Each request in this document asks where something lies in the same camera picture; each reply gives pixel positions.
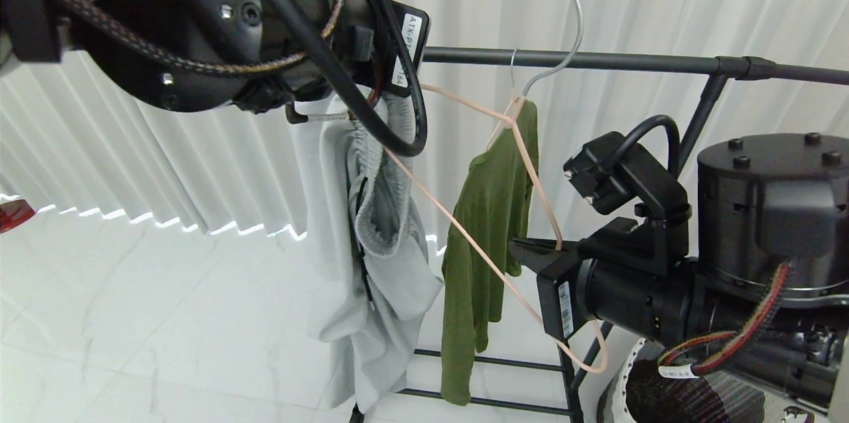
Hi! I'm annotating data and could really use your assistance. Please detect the white laundry basket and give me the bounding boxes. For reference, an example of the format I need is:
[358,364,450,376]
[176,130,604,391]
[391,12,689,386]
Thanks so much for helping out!
[597,338,820,423]

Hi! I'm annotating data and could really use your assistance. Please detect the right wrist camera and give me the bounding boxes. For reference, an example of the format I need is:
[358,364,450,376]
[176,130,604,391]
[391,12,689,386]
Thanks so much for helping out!
[562,131,694,278]

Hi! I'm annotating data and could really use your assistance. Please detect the red object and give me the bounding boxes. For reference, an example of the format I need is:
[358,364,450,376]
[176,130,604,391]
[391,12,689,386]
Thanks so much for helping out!
[0,200,36,233]

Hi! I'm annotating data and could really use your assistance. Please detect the green long-sleeved shirt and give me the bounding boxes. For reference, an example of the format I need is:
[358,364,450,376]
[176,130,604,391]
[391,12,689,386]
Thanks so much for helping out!
[440,99,539,406]

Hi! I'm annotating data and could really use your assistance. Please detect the black clothes rack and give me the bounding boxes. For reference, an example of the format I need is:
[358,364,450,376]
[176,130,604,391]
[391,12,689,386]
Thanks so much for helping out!
[348,46,849,423]

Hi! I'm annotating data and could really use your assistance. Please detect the pink clothes hanger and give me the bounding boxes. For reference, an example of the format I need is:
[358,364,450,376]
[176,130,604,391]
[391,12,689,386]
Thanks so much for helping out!
[486,48,528,151]
[383,0,610,374]

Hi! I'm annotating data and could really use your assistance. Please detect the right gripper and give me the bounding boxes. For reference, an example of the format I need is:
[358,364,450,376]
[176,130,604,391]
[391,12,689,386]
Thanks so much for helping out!
[536,256,698,347]

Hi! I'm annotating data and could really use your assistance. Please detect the pale grey shorts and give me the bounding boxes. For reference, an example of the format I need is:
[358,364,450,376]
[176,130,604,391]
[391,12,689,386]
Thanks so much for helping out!
[291,93,444,414]

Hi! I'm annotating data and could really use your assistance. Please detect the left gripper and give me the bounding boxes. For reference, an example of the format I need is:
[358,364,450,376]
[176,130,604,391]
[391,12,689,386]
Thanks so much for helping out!
[219,0,432,115]

